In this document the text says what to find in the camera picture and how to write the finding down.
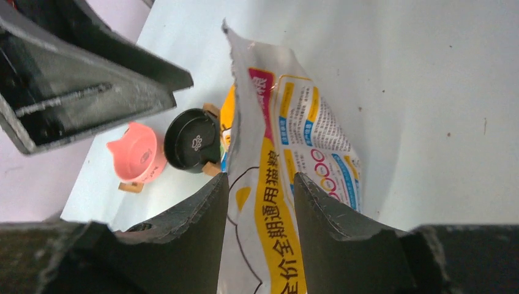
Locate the pink cat bowl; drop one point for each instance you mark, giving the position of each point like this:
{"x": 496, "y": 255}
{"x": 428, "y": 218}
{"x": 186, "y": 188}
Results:
{"x": 138, "y": 156}

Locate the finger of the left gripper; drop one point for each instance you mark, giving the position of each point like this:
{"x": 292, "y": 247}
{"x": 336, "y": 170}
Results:
{"x": 76, "y": 23}
{"x": 54, "y": 93}

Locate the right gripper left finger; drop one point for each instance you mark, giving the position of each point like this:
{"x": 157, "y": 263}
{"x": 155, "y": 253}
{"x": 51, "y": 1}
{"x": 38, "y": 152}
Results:
{"x": 176, "y": 251}

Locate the black pet bowl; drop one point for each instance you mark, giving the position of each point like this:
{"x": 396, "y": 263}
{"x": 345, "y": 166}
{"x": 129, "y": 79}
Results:
{"x": 192, "y": 140}

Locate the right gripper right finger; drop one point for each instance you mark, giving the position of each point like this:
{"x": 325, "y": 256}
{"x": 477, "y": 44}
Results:
{"x": 346, "y": 252}

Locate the cat food bag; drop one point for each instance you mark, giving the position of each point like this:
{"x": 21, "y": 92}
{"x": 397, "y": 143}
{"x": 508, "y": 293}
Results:
{"x": 279, "y": 125}

